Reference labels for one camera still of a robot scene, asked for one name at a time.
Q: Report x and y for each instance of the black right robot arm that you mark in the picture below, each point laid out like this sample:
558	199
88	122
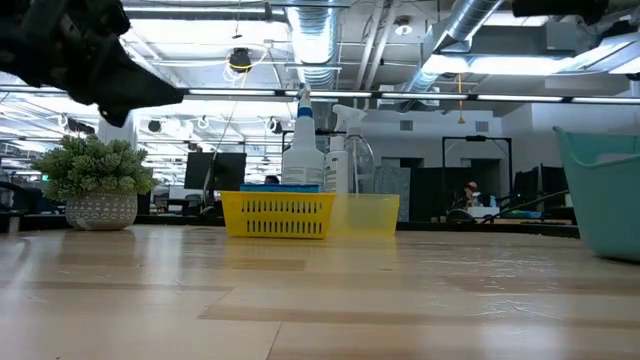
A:
560	9

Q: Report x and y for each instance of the white lotion bottle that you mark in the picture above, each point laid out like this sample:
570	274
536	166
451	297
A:
336	167

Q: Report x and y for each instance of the person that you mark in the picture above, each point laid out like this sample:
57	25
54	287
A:
471	195
272	179

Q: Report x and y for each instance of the black monitor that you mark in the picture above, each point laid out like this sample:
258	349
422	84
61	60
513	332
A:
540	185
220	172

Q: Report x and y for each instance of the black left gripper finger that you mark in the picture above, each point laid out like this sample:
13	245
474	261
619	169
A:
145	87
115	116

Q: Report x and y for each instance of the blue rectangular sponge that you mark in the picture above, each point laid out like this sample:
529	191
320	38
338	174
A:
280	188

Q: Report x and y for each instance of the yellow slotted basket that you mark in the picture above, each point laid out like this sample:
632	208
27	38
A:
277	215

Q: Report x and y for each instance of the yellow translucent tray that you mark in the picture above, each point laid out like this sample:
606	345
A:
367	214

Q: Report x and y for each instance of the black gantry stand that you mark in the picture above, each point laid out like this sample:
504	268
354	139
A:
476	138

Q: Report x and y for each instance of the clear spray bottle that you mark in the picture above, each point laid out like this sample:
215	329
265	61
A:
360	155

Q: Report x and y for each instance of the teal plastic tub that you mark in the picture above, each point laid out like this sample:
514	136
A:
610	210

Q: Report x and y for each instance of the blue liquid spray bottle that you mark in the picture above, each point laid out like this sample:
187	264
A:
302	160

